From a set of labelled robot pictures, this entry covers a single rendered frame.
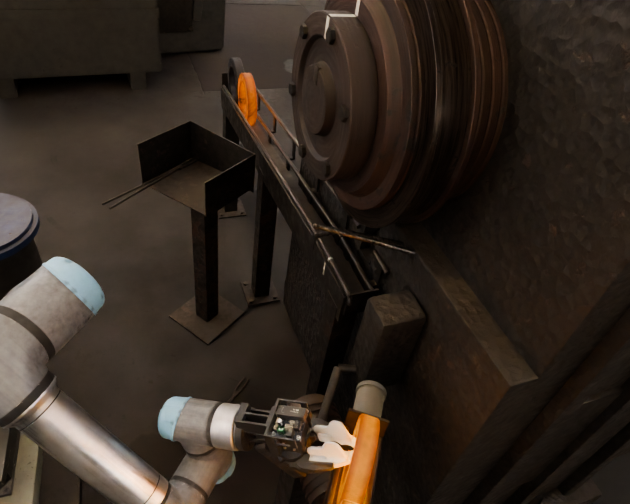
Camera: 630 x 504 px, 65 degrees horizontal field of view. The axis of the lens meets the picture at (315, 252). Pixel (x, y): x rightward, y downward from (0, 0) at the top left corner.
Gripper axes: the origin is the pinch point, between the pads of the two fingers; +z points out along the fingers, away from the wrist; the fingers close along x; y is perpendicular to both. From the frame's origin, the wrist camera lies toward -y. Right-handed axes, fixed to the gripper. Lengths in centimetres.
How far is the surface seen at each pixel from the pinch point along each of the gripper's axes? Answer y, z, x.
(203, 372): -54, -71, 49
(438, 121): 44, 11, 27
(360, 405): -3.9, -2.5, 11.3
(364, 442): 4.3, 1.4, -0.4
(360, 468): 3.1, 1.3, -4.0
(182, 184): 7, -68, 72
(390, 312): 6.1, 1.6, 25.8
